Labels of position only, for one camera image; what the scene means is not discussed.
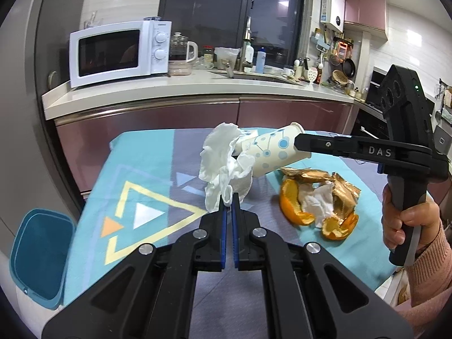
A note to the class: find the orange peel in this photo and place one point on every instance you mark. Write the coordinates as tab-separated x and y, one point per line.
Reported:
333	229

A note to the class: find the grey refrigerator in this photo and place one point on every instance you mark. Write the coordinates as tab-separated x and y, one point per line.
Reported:
34	60

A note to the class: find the dotted paper cup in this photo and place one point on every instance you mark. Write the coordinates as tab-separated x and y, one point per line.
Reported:
272	150

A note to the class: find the pink wall cabinet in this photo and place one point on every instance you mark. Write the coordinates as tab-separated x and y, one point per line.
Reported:
367	16

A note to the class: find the black frying pan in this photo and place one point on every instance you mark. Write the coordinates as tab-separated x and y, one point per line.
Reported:
349	68

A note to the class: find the gold snack wrapper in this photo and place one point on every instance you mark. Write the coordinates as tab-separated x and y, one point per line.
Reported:
345	194

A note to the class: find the white microwave oven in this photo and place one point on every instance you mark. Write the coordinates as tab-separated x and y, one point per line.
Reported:
119	51

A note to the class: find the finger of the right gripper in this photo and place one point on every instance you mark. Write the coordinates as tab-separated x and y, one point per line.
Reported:
365	149

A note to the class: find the right hand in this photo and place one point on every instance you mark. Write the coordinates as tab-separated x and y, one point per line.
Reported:
425	215

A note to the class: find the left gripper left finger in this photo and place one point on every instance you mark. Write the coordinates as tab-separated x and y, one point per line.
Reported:
150	294

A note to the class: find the dark window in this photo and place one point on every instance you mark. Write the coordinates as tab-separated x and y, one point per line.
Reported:
275	24

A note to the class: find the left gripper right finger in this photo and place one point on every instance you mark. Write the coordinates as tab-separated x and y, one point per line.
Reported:
308	293

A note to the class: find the patterned teal tablecloth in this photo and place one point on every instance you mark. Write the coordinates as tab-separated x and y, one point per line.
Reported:
148	191

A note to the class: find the glass kettle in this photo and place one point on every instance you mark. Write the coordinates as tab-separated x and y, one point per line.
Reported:
182	55

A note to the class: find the clear plastic container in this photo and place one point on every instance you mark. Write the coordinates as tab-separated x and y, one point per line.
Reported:
226	55

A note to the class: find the white tissue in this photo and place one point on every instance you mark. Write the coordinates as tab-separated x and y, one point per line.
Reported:
224	174
317	201

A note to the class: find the kitchen counter with cabinets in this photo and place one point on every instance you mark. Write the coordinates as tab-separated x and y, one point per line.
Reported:
88	118

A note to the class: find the built-in black oven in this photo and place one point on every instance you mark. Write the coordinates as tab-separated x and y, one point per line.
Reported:
370	120

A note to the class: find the blue trash bin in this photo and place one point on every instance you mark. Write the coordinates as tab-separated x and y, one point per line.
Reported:
38	261

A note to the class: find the white soap bottle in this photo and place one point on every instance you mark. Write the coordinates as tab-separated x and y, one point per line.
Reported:
249	53

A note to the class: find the white water heater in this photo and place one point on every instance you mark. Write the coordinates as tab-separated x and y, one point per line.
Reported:
332	14

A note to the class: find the steel sink faucet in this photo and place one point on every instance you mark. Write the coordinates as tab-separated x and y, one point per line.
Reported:
242	65

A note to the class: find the blue white bottle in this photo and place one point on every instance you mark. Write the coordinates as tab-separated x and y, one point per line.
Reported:
260	60

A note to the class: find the pink sweater right forearm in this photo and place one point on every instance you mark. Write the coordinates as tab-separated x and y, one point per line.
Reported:
429	281

